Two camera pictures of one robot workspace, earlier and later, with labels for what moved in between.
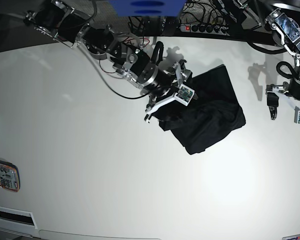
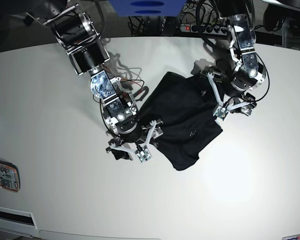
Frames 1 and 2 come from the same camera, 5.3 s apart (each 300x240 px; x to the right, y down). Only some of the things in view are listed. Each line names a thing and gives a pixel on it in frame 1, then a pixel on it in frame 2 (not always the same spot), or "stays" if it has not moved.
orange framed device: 4,174 stays
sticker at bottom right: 297,237 stays
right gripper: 273,99 to 206,73
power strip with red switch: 214,29 stays
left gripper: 183,75 to 119,154
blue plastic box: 147,8 stays
